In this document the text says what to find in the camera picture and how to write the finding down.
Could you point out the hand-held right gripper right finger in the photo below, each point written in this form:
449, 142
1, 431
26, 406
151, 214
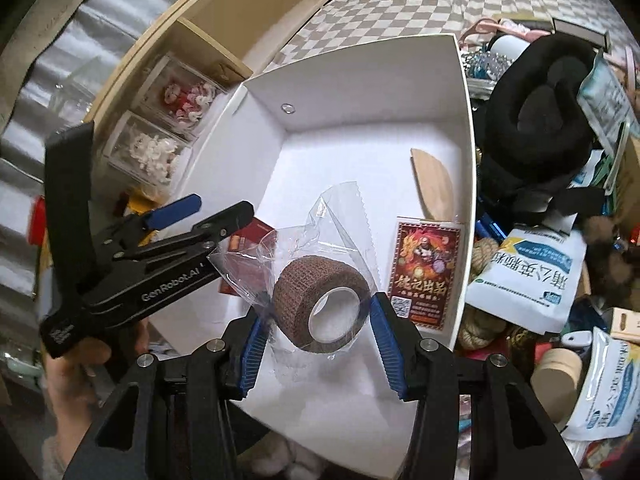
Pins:
387, 345

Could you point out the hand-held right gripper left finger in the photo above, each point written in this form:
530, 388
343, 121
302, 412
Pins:
252, 355

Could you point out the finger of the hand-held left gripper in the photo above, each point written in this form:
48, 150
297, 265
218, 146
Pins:
225, 220
175, 210

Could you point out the red cigarette box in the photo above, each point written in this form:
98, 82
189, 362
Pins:
245, 240

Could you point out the red printed card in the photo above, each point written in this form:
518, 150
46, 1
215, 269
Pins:
425, 275

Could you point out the brown bandage roll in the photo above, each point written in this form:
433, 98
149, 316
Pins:
300, 285

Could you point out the white cardboard box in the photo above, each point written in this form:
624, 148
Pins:
340, 160

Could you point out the wooden piece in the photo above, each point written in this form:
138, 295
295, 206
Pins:
435, 185

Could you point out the round wooden box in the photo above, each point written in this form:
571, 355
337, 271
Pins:
555, 385

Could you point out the person's left hand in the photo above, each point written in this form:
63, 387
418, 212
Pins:
75, 390

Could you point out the display case with white doll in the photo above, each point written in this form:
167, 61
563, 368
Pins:
147, 152

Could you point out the display case with red doll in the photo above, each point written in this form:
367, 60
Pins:
185, 95

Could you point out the white blue packet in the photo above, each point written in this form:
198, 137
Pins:
525, 280
605, 390

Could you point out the grey curtain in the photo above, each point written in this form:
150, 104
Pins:
75, 75

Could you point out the wooden bedside shelf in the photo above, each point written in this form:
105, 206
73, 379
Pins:
225, 10

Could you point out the beige curtain valance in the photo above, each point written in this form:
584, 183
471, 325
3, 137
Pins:
30, 45

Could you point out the brown fur piece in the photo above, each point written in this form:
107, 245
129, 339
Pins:
602, 250

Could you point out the white slotted box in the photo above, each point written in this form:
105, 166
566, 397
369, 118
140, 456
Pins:
627, 325

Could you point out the checkered blanket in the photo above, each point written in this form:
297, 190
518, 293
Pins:
425, 5

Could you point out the white cylinder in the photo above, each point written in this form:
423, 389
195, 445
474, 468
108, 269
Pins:
507, 50

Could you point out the wet wipe packet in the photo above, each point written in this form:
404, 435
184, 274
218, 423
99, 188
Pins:
605, 100

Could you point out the pink hair accessory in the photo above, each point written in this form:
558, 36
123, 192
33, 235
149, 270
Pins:
500, 27

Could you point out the black rectangular box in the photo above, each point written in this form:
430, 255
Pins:
580, 30

